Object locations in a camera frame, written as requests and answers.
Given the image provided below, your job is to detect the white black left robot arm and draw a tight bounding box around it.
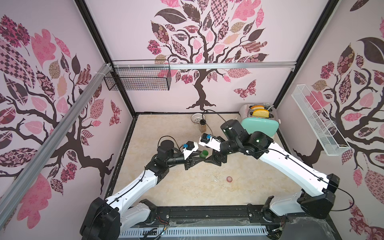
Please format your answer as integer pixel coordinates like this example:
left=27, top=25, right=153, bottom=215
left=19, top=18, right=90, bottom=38
left=80, top=140, right=209, bottom=240

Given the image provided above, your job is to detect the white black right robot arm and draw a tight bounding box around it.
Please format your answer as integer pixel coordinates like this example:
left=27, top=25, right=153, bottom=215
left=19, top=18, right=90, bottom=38
left=199, top=132, right=340, bottom=219

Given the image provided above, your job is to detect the brown spice jar black lid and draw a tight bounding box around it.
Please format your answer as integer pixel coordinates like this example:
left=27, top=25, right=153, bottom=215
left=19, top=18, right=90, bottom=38
left=200, top=119, right=207, bottom=133

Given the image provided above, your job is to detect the mint green Belinee toaster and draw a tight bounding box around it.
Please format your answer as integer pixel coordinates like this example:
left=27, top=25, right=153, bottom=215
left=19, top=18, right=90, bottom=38
left=238, top=104, right=281, bottom=138

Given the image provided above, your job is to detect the orange toast slice back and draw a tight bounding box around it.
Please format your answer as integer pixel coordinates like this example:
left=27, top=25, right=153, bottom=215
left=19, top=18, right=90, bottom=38
left=250, top=105, right=265, bottom=111

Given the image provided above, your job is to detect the yellow toast slice front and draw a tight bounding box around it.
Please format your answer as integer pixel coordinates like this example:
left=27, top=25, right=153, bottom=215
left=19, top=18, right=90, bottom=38
left=252, top=109, right=270, bottom=118

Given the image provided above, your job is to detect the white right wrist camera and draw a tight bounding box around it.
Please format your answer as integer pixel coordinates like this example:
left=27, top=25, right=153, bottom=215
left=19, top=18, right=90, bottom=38
left=198, top=133, right=224, bottom=152

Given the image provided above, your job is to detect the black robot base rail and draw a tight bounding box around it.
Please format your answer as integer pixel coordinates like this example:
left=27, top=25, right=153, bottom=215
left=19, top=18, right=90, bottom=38
left=149, top=203, right=328, bottom=229

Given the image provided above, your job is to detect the white slotted cable duct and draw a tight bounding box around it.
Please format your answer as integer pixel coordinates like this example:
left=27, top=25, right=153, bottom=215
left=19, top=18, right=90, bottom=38
left=118, top=226, right=268, bottom=240

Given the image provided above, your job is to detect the black wire wall basket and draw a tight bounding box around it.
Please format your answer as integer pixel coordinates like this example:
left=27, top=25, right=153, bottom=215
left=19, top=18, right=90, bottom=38
left=104, top=59, right=172, bottom=91

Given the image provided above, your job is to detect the white wire wall shelf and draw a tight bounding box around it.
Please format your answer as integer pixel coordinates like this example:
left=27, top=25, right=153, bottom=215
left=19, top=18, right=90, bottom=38
left=292, top=84, right=352, bottom=156

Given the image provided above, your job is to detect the aluminium rail back wall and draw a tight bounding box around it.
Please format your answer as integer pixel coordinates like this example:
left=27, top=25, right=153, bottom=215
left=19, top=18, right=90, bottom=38
left=114, top=62, right=297, bottom=70

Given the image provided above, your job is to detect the aluminium rail wall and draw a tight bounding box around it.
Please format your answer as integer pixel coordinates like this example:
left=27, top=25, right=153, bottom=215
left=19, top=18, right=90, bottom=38
left=1, top=63, right=112, bottom=228
left=114, top=62, right=297, bottom=70

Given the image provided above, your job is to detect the aluminium rail left wall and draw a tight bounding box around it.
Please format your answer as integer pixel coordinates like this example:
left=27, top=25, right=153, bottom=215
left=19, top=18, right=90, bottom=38
left=1, top=63, right=112, bottom=228

